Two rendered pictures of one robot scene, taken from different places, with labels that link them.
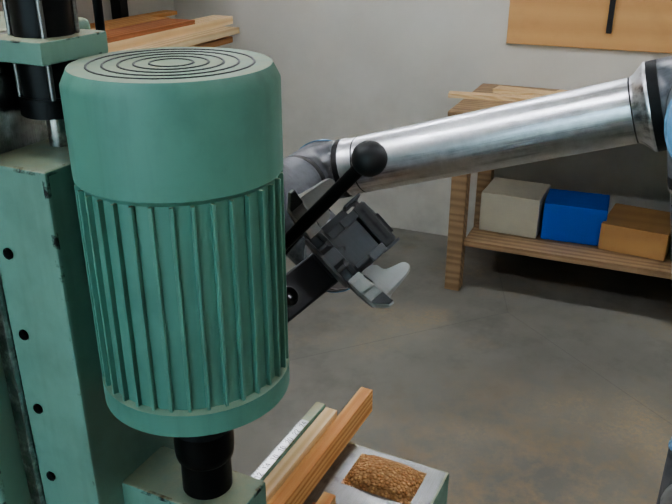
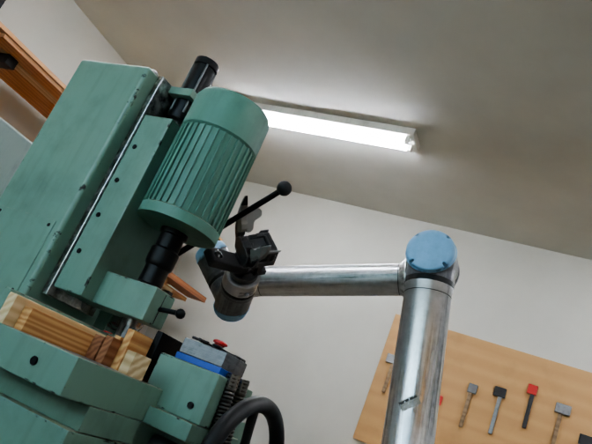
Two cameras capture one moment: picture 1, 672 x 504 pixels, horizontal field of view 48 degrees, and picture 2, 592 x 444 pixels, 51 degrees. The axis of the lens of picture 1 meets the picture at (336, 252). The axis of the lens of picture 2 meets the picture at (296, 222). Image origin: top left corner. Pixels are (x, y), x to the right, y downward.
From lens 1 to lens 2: 95 cm
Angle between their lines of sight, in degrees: 42
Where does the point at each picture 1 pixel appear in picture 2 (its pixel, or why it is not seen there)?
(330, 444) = not seen: hidden behind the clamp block
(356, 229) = (261, 240)
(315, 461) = not seen: hidden behind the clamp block
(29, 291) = (133, 161)
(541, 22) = (379, 431)
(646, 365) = not seen: outside the picture
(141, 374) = (169, 187)
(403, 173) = (283, 281)
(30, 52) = (188, 91)
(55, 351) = (128, 187)
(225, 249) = (227, 154)
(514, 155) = (340, 283)
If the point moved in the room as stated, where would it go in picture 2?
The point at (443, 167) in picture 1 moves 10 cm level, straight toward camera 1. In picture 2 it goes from (304, 282) to (301, 272)
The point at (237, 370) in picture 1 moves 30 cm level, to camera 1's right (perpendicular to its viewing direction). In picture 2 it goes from (205, 204) to (345, 260)
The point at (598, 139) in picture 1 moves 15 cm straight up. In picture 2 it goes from (381, 282) to (399, 231)
